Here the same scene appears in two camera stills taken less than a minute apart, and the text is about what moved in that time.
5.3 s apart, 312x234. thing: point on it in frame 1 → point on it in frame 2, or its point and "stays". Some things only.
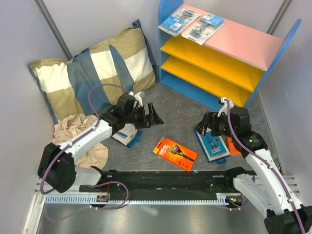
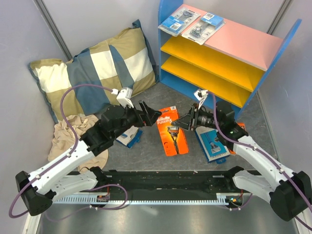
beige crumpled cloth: (70, 127) stays
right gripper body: (220, 125) → (201, 118)
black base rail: (169, 182) stays
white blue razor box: (128, 136) stays
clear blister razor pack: (204, 28) stays
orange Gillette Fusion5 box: (175, 153) → (173, 137)
